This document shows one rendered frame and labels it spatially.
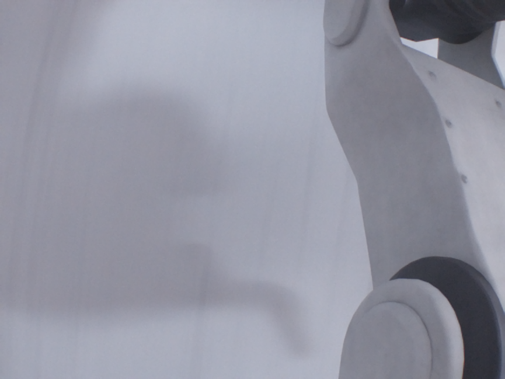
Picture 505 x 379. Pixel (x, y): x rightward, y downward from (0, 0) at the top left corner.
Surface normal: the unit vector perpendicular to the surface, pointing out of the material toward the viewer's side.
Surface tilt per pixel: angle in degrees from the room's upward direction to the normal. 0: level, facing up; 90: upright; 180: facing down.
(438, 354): 90
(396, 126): 111
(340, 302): 90
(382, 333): 90
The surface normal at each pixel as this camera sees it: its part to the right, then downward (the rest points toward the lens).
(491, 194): 0.44, -0.44
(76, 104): 0.34, 0.02
